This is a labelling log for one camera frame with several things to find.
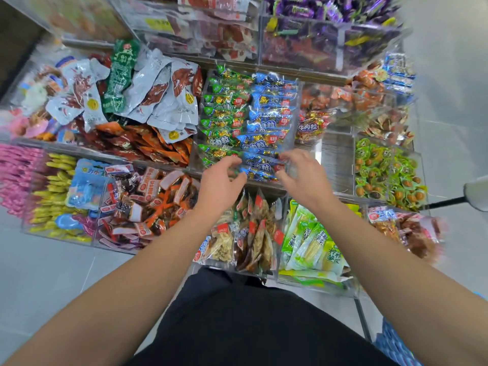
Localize pile of red sausage packets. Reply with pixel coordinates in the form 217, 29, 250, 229
133, 0, 264, 62

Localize pile of pink-label meat packets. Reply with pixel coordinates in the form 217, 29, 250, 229
366, 205, 443, 264

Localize person's right forearm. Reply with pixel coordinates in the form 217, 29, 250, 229
309, 202, 488, 366

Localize pile of beige packets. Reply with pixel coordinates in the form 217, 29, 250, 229
194, 190, 285, 275

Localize row of green beef packets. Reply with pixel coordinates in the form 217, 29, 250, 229
197, 65, 256, 168

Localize person's black clothing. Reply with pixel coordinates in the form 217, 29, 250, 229
126, 269, 398, 366

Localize pile of green egg packets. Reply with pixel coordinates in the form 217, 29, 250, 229
353, 137, 428, 210

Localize pile of orange brown packets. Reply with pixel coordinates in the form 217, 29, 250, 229
299, 53, 416, 145

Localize person's right hand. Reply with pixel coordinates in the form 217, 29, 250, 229
273, 148, 337, 212

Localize pile of white meat packets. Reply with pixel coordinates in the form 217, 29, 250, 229
46, 49, 205, 143

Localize pile of lime green packets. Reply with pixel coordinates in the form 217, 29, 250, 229
278, 200, 363, 283

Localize pile of yellow packets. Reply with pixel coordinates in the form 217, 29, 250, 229
23, 0, 131, 39

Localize black pole rod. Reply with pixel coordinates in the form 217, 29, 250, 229
423, 196, 466, 210

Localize pile of red brown packets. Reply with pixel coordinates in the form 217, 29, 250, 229
95, 165, 165, 252

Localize pile of purple candies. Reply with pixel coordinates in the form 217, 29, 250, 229
263, 0, 401, 27

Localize pile of yellow candies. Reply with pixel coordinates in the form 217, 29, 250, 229
26, 154, 88, 241

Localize person's left hand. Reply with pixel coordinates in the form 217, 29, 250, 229
192, 155, 249, 220

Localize pile of assorted small packets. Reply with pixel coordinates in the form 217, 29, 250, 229
0, 60, 85, 142

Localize beef cube packets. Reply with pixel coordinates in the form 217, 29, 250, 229
293, 110, 332, 145

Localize pile of dark orange packets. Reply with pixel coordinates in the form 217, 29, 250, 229
76, 121, 193, 165

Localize clear acrylic snack shelves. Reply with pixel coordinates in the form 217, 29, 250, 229
0, 0, 451, 298

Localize person's left forearm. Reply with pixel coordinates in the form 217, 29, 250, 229
4, 209, 210, 366

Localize pile of pink candy sticks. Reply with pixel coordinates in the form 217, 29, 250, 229
0, 143, 47, 218

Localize green vacuum packet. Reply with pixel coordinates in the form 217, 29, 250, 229
103, 39, 142, 115

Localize blue toy candy packet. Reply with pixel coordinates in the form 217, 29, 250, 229
66, 158, 111, 210

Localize blue plastic shopping basket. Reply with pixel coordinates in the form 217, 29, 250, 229
374, 316, 424, 366

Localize row of blue beef packets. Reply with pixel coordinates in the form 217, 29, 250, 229
240, 71, 302, 184

